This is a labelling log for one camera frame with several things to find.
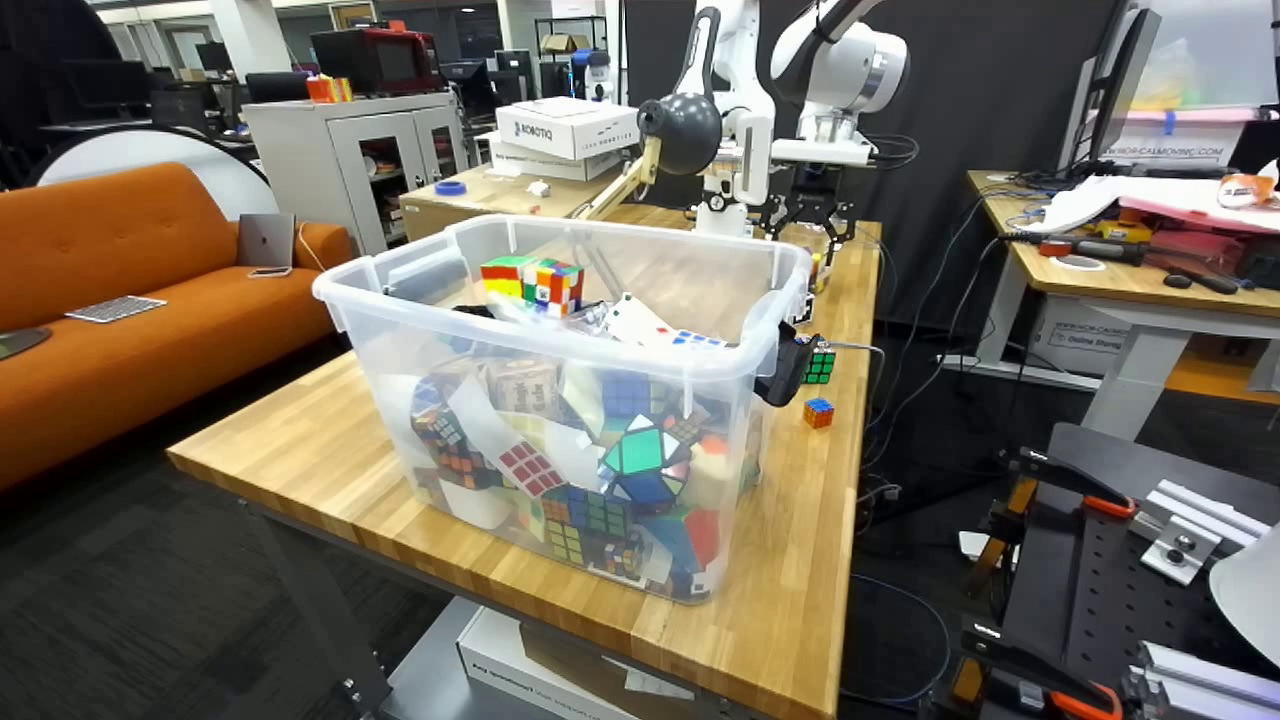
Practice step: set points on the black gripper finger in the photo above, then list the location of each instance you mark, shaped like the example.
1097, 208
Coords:
783, 226
841, 230

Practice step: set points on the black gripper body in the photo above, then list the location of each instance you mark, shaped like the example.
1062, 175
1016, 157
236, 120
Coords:
815, 182

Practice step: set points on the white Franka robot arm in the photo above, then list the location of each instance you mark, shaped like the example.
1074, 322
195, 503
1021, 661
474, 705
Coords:
853, 65

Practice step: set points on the small green cube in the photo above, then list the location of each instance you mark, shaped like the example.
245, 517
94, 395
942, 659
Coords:
816, 369

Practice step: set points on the small red blue cube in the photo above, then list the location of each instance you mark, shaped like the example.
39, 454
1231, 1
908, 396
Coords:
816, 412

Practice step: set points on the rainbow striped puzzle cube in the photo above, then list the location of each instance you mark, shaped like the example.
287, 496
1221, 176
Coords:
534, 282

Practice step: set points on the beige puzzle cube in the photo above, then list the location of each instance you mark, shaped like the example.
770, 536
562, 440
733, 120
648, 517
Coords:
520, 385

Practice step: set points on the red and blue puzzle cube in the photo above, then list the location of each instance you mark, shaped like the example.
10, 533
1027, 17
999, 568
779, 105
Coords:
702, 536

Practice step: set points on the red and white puzzle cube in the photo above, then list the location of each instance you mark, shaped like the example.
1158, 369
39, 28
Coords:
531, 467

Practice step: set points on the green and yellow puzzle cube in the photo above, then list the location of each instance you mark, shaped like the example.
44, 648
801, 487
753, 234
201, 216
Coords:
565, 536

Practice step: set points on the dark multicolour puzzle cube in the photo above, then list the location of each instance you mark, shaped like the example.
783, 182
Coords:
441, 431

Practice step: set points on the plain white cube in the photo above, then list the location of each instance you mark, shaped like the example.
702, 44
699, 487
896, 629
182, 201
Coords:
474, 503

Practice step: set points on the white upright machine column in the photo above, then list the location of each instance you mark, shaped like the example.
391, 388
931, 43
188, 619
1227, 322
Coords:
748, 132

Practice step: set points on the black curtain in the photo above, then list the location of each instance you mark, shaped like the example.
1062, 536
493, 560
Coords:
932, 267

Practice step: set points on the black clamp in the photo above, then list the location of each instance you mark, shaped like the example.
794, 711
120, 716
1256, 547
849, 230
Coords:
785, 365

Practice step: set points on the white papers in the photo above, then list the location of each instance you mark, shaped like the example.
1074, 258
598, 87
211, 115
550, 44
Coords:
1074, 208

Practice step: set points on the white cardboard box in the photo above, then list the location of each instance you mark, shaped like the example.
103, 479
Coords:
565, 130

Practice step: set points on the flat white box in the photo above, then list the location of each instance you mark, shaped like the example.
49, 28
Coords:
545, 171

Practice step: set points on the teal megaminx puzzle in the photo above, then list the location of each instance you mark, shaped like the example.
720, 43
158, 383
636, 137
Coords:
636, 450

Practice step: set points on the wooden desk with white legs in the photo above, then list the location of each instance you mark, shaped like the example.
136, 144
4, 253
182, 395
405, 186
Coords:
1135, 286

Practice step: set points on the black computer monitor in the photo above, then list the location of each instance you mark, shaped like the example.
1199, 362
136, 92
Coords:
1115, 92

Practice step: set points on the blue tape roll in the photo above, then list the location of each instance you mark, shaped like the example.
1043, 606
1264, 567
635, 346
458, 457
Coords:
451, 191

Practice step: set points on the red tool case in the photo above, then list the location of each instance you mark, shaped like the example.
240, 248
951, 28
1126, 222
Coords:
1185, 248

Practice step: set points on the clear plastic storage bin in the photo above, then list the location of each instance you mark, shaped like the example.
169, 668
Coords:
403, 385

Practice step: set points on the dark red machine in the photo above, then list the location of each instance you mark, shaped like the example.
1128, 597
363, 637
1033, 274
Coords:
383, 62

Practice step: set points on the black perforated panel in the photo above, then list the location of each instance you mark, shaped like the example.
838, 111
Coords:
1095, 586

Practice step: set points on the aluminium extrusion piece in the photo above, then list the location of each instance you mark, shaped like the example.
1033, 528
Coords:
1200, 513

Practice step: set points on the orange object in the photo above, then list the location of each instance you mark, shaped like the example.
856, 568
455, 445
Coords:
325, 90

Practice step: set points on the white cabinet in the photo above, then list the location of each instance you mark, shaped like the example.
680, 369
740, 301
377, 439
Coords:
303, 163

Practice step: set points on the white box under table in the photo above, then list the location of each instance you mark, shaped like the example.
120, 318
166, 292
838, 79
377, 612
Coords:
513, 661

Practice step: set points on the grey tablet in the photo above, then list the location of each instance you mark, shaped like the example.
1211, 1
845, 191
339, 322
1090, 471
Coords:
266, 241

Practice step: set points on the white curved plate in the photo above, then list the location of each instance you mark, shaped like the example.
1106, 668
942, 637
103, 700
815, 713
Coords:
1255, 594

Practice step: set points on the white metal rails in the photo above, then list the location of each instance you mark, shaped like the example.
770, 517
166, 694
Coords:
1200, 682

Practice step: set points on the white round table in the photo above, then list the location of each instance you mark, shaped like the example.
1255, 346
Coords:
160, 151

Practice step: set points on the flat grey pad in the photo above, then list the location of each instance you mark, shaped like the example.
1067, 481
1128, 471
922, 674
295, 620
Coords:
113, 309

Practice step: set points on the orange sofa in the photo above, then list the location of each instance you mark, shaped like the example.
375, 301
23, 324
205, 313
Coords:
120, 372

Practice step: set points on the dark flat object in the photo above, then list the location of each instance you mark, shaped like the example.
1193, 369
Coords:
16, 343

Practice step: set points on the white wrist mount bar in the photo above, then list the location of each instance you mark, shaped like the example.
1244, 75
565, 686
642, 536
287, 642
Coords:
820, 151

